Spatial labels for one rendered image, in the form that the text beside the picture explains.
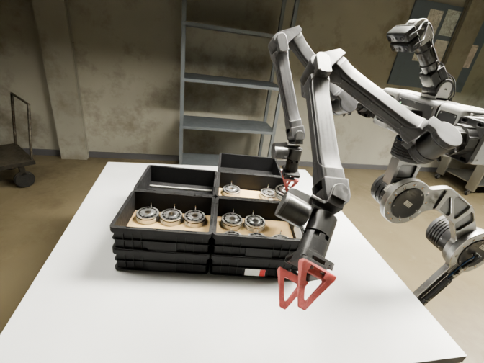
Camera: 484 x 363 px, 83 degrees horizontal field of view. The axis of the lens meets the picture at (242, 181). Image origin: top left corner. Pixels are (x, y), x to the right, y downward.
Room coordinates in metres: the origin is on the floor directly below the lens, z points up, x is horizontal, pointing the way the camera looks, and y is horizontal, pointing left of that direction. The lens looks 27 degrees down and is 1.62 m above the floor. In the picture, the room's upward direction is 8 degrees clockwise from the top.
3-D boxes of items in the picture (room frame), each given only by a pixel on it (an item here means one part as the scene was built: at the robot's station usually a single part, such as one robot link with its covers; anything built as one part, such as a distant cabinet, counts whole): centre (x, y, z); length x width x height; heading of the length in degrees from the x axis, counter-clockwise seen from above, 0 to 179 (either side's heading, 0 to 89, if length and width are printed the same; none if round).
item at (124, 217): (1.00, 0.30, 0.87); 0.40 x 0.30 x 0.11; 96
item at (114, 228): (1.00, 0.30, 0.92); 0.40 x 0.30 x 0.02; 96
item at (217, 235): (1.04, -0.10, 0.92); 0.40 x 0.30 x 0.02; 96
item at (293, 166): (1.12, -0.21, 1.16); 0.10 x 0.07 x 0.07; 5
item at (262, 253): (1.04, -0.10, 0.87); 0.40 x 0.30 x 0.11; 96
